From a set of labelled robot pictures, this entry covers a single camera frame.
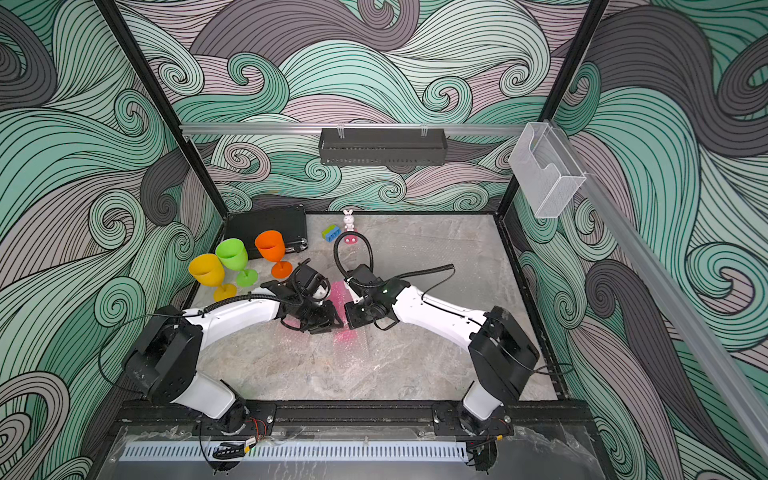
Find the aluminium right wall rail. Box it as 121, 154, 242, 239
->
559, 126, 767, 456

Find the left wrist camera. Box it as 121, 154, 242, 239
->
310, 279, 332, 302

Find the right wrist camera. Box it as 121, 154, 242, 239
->
346, 264, 385, 297

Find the magenta wine glass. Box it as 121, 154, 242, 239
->
329, 281, 357, 345

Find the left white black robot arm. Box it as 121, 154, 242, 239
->
122, 260, 342, 435

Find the green plastic wine glass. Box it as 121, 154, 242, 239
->
215, 238, 259, 288

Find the aluminium back wall rail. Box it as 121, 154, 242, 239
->
180, 122, 525, 137

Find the green blue toy block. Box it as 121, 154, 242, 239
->
321, 224, 342, 242

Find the black front mounting rail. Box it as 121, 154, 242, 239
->
117, 400, 592, 433

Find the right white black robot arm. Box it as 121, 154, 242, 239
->
333, 231, 540, 436

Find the white slotted cable duct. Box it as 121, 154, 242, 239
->
119, 440, 468, 463

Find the black hard case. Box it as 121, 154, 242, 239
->
224, 203, 309, 259

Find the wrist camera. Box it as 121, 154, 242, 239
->
310, 279, 332, 302
346, 264, 385, 297

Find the aluminium wall rail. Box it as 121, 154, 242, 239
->
180, 122, 525, 137
559, 126, 767, 456

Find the small bunny figurine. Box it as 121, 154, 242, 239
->
343, 209, 355, 231

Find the black perforated wall tray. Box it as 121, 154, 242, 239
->
318, 128, 448, 167

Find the clear plastic wall bin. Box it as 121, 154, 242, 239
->
509, 121, 586, 219

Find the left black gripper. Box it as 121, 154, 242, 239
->
295, 298, 345, 334

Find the yellow wine glass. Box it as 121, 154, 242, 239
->
188, 253, 237, 302

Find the orange plastic wine glass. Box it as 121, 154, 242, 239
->
254, 230, 293, 280

